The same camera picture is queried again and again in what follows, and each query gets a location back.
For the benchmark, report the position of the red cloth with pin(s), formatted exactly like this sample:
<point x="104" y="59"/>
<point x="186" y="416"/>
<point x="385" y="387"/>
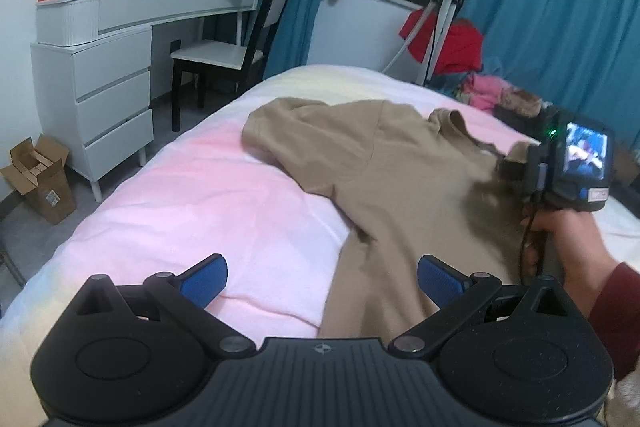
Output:
<point x="460" y="44"/>

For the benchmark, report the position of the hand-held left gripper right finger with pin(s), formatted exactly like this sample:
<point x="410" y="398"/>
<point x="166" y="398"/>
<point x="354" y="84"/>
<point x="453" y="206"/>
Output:
<point x="440" y="279"/>

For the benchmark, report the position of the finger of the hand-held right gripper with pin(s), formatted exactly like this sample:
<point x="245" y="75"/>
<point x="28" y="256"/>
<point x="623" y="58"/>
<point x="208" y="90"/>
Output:
<point x="512" y="162"/>

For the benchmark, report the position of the white dressing table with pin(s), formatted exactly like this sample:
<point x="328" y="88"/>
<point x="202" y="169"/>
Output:
<point x="115" y="72"/>

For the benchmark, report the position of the bed with pink blanket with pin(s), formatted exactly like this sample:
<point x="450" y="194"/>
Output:
<point x="200" y="207"/>

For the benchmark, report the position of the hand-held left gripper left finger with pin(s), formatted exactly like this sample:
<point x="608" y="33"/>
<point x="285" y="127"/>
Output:
<point x="206" y="279"/>

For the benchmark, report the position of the person's right forearm red sleeve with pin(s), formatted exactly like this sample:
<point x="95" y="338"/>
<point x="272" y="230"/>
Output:
<point x="617" y="322"/>

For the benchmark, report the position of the black chair white seat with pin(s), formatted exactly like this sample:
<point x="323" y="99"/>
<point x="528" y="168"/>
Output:
<point x="225" y="54"/>

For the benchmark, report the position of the pile of colourful clothes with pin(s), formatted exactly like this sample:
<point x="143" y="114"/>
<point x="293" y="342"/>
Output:
<point x="490" y="92"/>

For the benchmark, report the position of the tan shirt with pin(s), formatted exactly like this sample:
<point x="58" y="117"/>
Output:
<point x="400" y="177"/>

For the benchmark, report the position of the person's right hand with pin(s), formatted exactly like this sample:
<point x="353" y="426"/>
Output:
<point x="580" y="247"/>

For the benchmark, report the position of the open cardboard box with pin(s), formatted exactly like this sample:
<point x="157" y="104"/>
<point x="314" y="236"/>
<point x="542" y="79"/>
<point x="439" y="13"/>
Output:
<point x="45" y="187"/>

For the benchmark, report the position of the white tripod stand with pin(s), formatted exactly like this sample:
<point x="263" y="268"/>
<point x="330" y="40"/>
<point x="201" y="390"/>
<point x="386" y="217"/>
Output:
<point x="442" y="7"/>

